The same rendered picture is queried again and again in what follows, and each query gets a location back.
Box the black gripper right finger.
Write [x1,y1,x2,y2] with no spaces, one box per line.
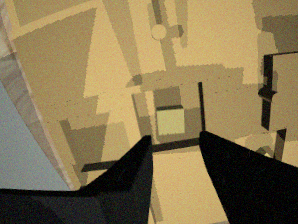
[198,131,298,224]

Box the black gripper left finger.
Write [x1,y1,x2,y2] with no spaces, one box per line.
[0,135,153,224]

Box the yellow cube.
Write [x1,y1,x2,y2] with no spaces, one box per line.
[255,147,271,159]
[157,104,185,135]

